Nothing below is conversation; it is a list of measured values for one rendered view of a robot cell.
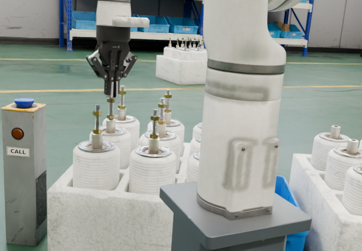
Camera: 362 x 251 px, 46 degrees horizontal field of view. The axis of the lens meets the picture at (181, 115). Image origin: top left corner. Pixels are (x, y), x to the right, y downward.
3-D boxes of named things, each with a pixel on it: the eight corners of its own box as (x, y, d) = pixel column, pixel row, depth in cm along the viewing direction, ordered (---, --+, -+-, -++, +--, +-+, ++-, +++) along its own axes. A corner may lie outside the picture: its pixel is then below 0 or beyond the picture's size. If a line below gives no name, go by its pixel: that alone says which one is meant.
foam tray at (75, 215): (238, 292, 84) (248, 209, 80) (47, 272, 86) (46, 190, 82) (231, 206, 122) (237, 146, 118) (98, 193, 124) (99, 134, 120)
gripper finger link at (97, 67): (88, 54, 92) (103, 72, 96) (82, 60, 91) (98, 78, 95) (95, 55, 90) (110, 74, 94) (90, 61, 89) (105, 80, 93)
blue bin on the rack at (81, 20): (66, 27, 549) (66, 10, 544) (95, 28, 565) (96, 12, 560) (74, 29, 505) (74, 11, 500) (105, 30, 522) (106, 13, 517)
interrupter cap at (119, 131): (132, 135, 98) (132, 132, 98) (101, 139, 94) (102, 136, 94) (118, 127, 104) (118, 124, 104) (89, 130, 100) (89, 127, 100)
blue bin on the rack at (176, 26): (158, 30, 603) (159, 15, 598) (182, 32, 620) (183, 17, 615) (173, 33, 560) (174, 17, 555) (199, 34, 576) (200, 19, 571)
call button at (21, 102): (29, 110, 89) (29, 101, 89) (11, 109, 90) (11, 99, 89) (37, 106, 93) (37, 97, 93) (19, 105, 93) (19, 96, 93)
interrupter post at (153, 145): (157, 155, 86) (158, 140, 85) (146, 154, 86) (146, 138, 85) (160, 152, 88) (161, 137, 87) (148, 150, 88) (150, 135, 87)
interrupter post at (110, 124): (117, 133, 99) (117, 119, 98) (108, 134, 97) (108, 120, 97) (113, 131, 101) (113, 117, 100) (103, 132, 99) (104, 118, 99)
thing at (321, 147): (348, 214, 106) (360, 145, 102) (310, 211, 106) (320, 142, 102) (336, 197, 115) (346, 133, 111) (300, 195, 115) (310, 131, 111)
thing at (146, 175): (166, 246, 86) (171, 162, 81) (120, 239, 87) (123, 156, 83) (175, 224, 95) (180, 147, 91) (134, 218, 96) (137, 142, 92)
